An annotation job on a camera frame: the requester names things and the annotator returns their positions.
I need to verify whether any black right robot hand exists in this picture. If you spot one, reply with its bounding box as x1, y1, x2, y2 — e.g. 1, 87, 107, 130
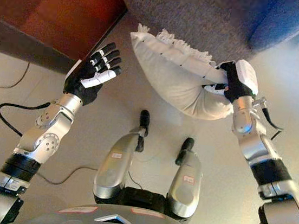
200, 54, 263, 107

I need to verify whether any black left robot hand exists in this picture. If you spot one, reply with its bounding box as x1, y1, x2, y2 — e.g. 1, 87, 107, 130
61, 37, 126, 111

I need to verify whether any cream fringed pillow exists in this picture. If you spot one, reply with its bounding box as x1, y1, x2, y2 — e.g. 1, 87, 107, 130
120, 22, 243, 124

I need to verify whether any orange sofa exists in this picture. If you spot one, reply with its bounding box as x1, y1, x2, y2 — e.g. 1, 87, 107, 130
0, 0, 130, 65

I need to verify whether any black left robot foot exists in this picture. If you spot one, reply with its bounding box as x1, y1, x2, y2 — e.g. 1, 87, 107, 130
134, 109, 152, 153

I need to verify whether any black robot foot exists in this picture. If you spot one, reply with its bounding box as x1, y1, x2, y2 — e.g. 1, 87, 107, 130
134, 109, 152, 153
174, 136, 196, 168

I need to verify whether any grey fabric armchair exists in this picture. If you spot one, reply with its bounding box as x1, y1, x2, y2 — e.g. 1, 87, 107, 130
113, 0, 299, 80

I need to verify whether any black right robot foot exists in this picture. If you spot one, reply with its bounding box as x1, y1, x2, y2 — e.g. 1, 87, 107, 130
174, 136, 196, 168

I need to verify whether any silver left robot leg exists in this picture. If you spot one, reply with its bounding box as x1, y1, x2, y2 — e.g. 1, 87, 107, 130
90, 122, 140, 210

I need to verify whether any silver robot leg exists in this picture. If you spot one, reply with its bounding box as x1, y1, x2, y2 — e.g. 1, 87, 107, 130
90, 122, 140, 210
164, 147, 206, 222

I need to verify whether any silver right robot leg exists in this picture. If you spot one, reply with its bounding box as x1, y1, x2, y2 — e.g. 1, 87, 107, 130
164, 147, 206, 222

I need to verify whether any black robot pelvis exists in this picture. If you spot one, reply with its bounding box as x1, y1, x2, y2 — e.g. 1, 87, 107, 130
93, 182, 196, 222

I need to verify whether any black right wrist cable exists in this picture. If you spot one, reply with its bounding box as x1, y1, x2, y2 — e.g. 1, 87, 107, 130
255, 99, 288, 142

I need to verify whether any thin grey floor cable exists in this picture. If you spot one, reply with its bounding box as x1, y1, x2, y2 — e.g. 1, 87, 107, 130
0, 57, 31, 104

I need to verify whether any long thin floor cable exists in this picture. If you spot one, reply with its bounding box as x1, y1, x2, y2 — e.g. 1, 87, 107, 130
0, 122, 104, 191

